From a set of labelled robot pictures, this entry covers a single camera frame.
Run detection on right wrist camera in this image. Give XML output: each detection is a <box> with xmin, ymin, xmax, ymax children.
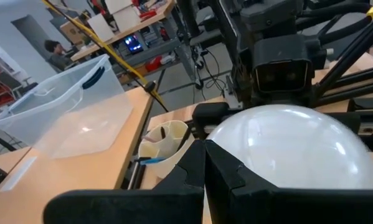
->
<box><xmin>252</xmin><ymin>34</ymin><xmax>314</xmax><ymax>94</ymax></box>

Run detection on yellow strap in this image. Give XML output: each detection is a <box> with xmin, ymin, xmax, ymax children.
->
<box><xmin>41</xmin><ymin>0</ymin><xmax>166</xmax><ymax>107</ymax></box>

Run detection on red tool bag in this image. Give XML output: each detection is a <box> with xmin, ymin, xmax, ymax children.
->
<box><xmin>144</xmin><ymin>55</ymin><xmax>164</xmax><ymax>73</ymax></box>

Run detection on person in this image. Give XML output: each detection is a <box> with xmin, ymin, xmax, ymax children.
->
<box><xmin>44</xmin><ymin>39</ymin><xmax>75</xmax><ymax>72</ymax></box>

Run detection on white globe lightbulb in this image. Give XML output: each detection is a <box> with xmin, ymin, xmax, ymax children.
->
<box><xmin>206</xmin><ymin>104</ymin><xmax>373</xmax><ymax>190</ymax></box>

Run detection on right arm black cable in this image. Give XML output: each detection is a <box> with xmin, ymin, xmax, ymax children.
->
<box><xmin>295</xmin><ymin>1</ymin><xmax>373</xmax><ymax>47</ymax></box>

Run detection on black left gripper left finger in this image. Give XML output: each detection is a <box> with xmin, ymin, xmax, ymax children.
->
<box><xmin>42</xmin><ymin>139</ymin><xmax>206</xmax><ymax>224</ymax></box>

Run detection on blue lit computer case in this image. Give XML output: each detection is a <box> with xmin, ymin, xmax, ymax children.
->
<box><xmin>123</xmin><ymin>34</ymin><xmax>144</xmax><ymax>54</ymax></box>

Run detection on white round pen holder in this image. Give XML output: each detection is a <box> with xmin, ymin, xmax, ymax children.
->
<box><xmin>138</xmin><ymin>119</ymin><xmax>197</xmax><ymax>180</ymax></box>

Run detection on blue pen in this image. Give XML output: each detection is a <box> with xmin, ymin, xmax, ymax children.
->
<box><xmin>138</xmin><ymin>157</ymin><xmax>168</xmax><ymax>166</ymax></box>

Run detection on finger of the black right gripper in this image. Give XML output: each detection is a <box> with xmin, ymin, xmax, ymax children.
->
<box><xmin>191</xmin><ymin>101</ymin><xmax>231</xmax><ymax>140</ymax></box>
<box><xmin>330</xmin><ymin>111</ymin><xmax>362</xmax><ymax>135</ymax></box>

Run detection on clear plastic storage bin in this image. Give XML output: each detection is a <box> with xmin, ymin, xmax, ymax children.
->
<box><xmin>0</xmin><ymin>54</ymin><xmax>134</xmax><ymax>159</ymax></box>

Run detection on black loose cables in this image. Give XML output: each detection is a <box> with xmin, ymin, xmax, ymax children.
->
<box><xmin>191</xmin><ymin>46</ymin><xmax>235</xmax><ymax>94</ymax></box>

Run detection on pink pencil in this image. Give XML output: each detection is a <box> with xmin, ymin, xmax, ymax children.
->
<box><xmin>141</xmin><ymin>134</ymin><xmax>163</xmax><ymax>144</ymax></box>

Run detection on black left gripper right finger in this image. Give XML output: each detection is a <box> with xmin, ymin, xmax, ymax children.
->
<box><xmin>204</xmin><ymin>139</ymin><xmax>373</xmax><ymax>224</ymax></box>

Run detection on white cardboard box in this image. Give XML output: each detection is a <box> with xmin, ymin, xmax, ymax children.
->
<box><xmin>87</xmin><ymin>13</ymin><xmax>116</xmax><ymax>43</ymax></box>
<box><xmin>112</xmin><ymin>5</ymin><xmax>143</xmax><ymax>34</ymax></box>

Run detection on light wood desk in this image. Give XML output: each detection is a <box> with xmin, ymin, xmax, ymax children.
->
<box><xmin>0</xmin><ymin>86</ymin><xmax>155</xmax><ymax>224</ymax></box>

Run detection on wooden workbench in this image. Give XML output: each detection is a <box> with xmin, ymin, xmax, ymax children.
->
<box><xmin>60</xmin><ymin>0</ymin><xmax>178</xmax><ymax>62</ymax></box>

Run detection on slim black pen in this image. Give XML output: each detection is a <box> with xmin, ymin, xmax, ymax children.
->
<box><xmin>176</xmin><ymin>126</ymin><xmax>192</xmax><ymax>152</ymax></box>

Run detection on brown cardboard box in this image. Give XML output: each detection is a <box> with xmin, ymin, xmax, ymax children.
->
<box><xmin>60</xmin><ymin>17</ymin><xmax>89</xmax><ymax>45</ymax></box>

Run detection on black clamp knob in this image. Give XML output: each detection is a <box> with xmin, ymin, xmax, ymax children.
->
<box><xmin>143</xmin><ymin>80</ymin><xmax>158</xmax><ymax>94</ymax></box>

